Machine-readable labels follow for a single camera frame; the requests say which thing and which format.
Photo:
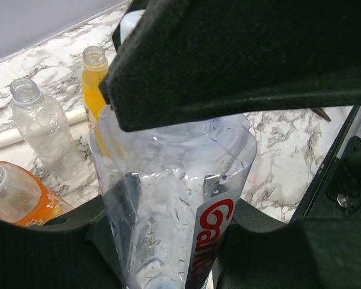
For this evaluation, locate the yellow pomelo drink bottle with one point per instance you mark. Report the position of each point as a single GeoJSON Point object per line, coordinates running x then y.
{"type": "Point", "coordinates": [95, 68]}

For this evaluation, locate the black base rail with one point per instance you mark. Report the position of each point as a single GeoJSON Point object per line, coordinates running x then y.
{"type": "Point", "coordinates": [335, 191]}

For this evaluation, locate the clear plastic bottle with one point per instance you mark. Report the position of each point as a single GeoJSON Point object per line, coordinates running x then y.
{"type": "Point", "coordinates": [42, 123]}

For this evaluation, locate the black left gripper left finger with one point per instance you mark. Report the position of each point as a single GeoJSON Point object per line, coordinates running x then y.
{"type": "Point", "coordinates": [74, 250]}

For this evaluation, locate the small blue-label water bottle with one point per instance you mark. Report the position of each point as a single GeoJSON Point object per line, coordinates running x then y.
{"type": "Point", "coordinates": [170, 194]}

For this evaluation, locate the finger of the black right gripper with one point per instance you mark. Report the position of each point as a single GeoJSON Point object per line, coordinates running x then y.
{"type": "Point", "coordinates": [128, 22]}
{"type": "Point", "coordinates": [193, 60]}

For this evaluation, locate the orange label squat bottle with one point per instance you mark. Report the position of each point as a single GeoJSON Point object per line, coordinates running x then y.
{"type": "Point", "coordinates": [25, 200]}

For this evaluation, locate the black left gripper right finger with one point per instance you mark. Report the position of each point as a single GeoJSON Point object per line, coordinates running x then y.
{"type": "Point", "coordinates": [262, 252]}

